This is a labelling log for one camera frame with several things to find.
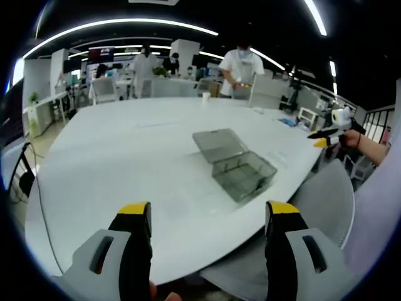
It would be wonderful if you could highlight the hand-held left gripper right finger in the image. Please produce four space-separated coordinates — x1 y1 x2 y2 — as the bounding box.
264 200 357 301

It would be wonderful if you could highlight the grey transparent guide fixture box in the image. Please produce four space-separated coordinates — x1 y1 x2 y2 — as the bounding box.
192 127 279 204

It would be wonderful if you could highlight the white mesh office chair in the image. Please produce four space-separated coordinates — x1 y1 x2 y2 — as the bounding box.
89 77 118 106

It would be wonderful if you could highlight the white ceiling air vent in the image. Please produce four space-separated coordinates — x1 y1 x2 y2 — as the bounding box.
128 0 181 6

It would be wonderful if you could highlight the grey desk partition panel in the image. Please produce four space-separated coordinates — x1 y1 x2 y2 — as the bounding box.
142 78 201 100

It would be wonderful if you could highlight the person's right hand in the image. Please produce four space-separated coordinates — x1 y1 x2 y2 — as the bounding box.
340 129 363 149

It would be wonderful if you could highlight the white panel board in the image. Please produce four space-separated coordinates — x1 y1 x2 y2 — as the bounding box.
248 75 258 107

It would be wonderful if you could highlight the person's left hand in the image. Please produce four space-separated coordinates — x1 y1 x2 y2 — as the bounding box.
148 280 182 301

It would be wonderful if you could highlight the dark wall screen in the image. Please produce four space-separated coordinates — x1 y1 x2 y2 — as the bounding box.
88 46 114 62

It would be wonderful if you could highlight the curved ceiling light strip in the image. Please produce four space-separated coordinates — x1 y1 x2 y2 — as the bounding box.
23 18 219 59

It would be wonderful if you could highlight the grey mesh office chair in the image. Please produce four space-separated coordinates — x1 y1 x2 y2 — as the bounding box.
200 159 357 301

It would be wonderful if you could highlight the small white shelf box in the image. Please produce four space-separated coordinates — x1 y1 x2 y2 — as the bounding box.
297 106 320 130

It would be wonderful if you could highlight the straight ceiling light bar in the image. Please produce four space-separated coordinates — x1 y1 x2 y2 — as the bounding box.
303 0 328 37

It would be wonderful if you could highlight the person's lavender shirt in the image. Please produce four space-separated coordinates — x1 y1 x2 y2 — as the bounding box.
343 119 401 283

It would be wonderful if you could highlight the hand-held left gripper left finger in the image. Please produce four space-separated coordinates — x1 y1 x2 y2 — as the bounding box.
49 200 154 301

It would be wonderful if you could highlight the black camera tripod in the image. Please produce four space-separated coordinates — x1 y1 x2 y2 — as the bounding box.
279 77 299 111

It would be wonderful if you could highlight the white swivel office chair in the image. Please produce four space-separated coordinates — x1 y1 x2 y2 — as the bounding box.
343 150 377 189

